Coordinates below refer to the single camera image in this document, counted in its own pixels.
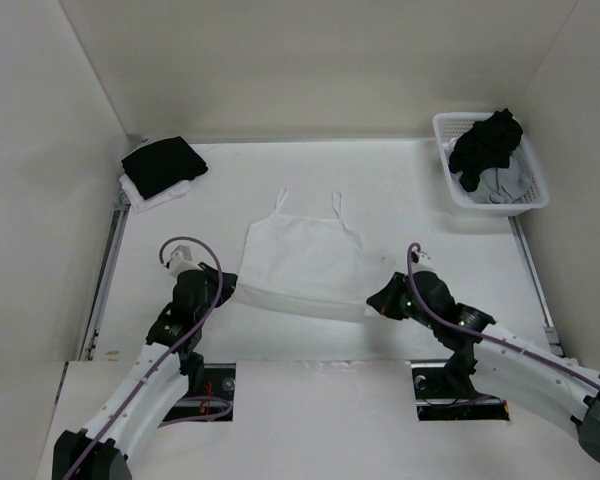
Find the folded white tank top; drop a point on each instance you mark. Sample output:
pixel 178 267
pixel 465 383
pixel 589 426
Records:
pixel 139 204

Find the white tank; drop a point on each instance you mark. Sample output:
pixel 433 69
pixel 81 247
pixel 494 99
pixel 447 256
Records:
pixel 305 266
pixel 139 204

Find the folded black tank top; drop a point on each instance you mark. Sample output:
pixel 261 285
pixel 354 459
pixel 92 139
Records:
pixel 156 167

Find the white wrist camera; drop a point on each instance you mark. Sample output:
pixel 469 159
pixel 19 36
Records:
pixel 420 261
pixel 180 260

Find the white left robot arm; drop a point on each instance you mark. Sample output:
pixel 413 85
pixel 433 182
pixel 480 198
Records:
pixel 168 384

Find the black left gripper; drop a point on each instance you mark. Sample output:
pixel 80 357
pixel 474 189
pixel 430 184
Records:
pixel 228 287

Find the white plastic laundry basket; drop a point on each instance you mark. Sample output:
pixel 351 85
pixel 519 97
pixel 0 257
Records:
pixel 448 127

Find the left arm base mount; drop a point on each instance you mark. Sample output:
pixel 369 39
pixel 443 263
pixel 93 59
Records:
pixel 210 393

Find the left aluminium table rail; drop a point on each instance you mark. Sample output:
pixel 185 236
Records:
pixel 87 344

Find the right aluminium table rail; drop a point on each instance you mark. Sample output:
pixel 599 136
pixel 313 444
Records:
pixel 549 327

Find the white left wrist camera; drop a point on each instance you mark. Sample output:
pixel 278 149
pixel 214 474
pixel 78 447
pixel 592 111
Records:
pixel 180 260

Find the grey tank top in basket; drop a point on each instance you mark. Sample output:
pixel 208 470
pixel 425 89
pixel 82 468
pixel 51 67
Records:
pixel 504 185

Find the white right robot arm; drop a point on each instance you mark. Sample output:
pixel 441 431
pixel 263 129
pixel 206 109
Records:
pixel 495 361

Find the aluminium table rail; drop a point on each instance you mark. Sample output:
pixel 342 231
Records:
pixel 549 327
pixel 87 344

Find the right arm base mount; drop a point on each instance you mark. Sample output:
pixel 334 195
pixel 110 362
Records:
pixel 441 395

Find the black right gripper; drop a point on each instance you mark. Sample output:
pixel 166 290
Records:
pixel 384 300

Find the black tank top in basket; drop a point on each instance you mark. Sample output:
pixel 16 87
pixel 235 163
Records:
pixel 488 144

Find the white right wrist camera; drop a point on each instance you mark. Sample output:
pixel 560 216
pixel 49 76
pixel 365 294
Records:
pixel 420 261

